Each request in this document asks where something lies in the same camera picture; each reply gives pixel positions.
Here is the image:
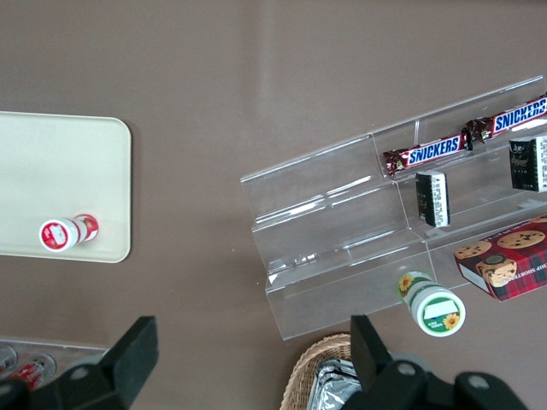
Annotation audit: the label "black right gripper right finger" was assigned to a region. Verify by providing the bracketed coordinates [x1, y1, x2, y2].
[346, 314, 455, 410]

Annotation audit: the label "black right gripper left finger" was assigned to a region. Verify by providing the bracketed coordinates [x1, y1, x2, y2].
[40, 315, 160, 410]

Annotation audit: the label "light wicker basket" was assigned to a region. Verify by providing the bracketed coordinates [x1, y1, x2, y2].
[285, 333, 364, 410]

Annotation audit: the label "beige plastic serving tray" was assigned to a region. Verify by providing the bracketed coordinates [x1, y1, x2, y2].
[0, 110, 132, 265]

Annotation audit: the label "stacked aluminium foil trays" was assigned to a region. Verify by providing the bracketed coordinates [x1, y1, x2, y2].
[315, 358, 363, 410]

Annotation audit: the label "clear acrylic bottle rack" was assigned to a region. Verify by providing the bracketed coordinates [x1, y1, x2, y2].
[0, 337, 108, 385]

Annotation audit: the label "green sunflower lidded cup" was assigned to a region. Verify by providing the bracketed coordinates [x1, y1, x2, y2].
[397, 270, 467, 337]

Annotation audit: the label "red cola bottle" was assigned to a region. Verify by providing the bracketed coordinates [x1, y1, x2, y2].
[10, 354, 57, 385]

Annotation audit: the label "red white lidded cup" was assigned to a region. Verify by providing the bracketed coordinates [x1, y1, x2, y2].
[38, 213, 101, 254]

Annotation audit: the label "clear acrylic tiered stand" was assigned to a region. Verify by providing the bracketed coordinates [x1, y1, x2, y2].
[239, 75, 547, 342]

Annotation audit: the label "red tartan cookie box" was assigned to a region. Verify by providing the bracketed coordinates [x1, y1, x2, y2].
[453, 214, 547, 302]

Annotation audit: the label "small black white box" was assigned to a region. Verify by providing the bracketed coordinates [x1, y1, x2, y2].
[508, 135, 547, 193]
[415, 170, 451, 228]

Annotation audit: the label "Snickers chocolate bar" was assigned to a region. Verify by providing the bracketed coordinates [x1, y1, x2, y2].
[464, 94, 547, 144]
[382, 132, 474, 178]

